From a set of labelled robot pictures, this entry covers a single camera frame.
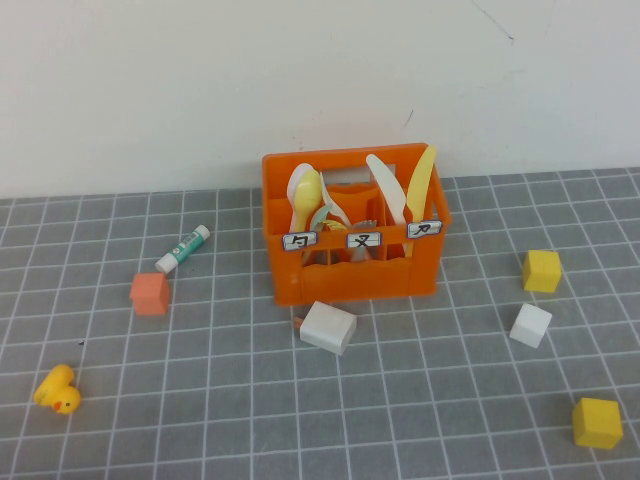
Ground yellow plastic spoon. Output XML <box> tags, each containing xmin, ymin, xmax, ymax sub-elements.
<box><xmin>292</xmin><ymin>169</ymin><xmax>322</xmax><ymax>227</ymax></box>

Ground pale pink plastic spoon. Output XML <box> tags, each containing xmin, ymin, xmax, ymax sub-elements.
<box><xmin>285</xmin><ymin>163</ymin><xmax>315</xmax><ymax>226</ymax></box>

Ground orange plastic cutlery holder crate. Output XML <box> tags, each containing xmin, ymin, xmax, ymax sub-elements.
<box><xmin>262</xmin><ymin>142</ymin><xmax>453</xmax><ymax>307</ymax></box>

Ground pale green plastic spoon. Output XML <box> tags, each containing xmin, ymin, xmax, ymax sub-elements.
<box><xmin>312</xmin><ymin>204</ymin><xmax>334</xmax><ymax>232</ymax></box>

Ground white plastic utensil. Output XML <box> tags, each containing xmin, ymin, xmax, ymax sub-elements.
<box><xmin>319</xmin><ymin>172</ymin><xmax>353</xmax><ymax>232</ymax></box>

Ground white plastic knife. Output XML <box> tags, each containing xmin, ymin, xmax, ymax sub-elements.
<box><xmin>365</xmin><ymin>154</ymin><xmax>409</xmax><ymax>226</ymax></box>

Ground white charger plug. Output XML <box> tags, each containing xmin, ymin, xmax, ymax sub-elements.
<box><xmin>292</xmin><ymin>300</ymin><xmax>358</xmax><ymax>356</ymax></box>

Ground yellow plastic knife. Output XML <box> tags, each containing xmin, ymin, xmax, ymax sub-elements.
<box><xmin>405</xmin><ymin>144</ymin><xmax>439</xmax><ymax>224</ymax></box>

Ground green and white glue stick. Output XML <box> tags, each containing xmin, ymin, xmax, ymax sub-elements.
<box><xmin>154</xmin><ymin>224</ymin><xmax>211</xmax><ymax>274</ymax></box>

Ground grey grid table mat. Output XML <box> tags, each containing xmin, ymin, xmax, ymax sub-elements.
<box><xmin>0</xmin><ymin>167</ymin><xmax>640</xmax><ymax>480</ymax></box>

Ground orange house-shaped block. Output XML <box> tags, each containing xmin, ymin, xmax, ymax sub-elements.
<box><xmin>129</xmin><ymin>272</ymin><xmax>171</xmax><ymax>317</ymax></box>

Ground yellow cube block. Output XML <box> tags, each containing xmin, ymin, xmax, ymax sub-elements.
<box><xmin>572</xmin><ymin>397</ymin><xmax>625</xmax><ymax>450</ymax></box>
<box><xmin>522</xmin><ymin>249</ymin><xmax>563</xmax><ymax>294</ymax></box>

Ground white cube block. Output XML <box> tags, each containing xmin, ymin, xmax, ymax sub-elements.
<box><xmin>509</xmin><ymin>302</ymin><xmax>554</xmax><ymax>349</ymax></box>

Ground yellow rubber duck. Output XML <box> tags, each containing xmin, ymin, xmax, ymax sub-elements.
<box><xmin>33</xmin><ymin>363</ymin><xmax>82</xmax><ymax>415</ymax></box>

